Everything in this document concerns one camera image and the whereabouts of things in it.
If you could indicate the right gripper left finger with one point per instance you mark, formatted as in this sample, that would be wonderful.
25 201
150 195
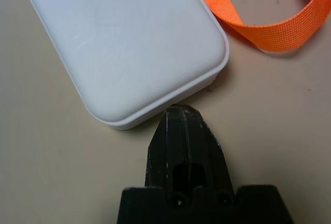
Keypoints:
168 156

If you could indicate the orange and teal backpack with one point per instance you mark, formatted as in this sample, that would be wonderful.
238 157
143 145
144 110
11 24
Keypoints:
274 35

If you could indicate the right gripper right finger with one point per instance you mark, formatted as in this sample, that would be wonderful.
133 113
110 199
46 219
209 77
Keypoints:
207 162

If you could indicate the white pencil case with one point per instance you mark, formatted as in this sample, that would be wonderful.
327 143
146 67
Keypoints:
124 48

